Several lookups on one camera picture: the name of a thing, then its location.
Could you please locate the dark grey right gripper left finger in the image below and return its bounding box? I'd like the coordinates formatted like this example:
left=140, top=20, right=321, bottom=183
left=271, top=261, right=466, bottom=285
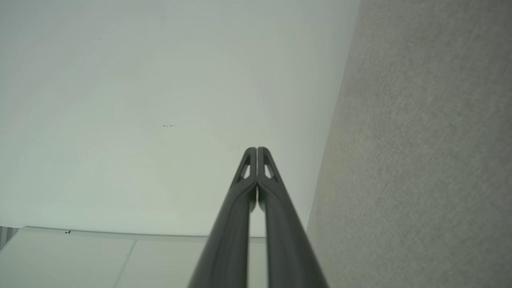
left=188, top=147, right=258, bottom=288

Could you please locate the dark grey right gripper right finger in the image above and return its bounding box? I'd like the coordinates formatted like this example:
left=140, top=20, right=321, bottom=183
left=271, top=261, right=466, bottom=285
left=257, top=147, right=330, bottom=288

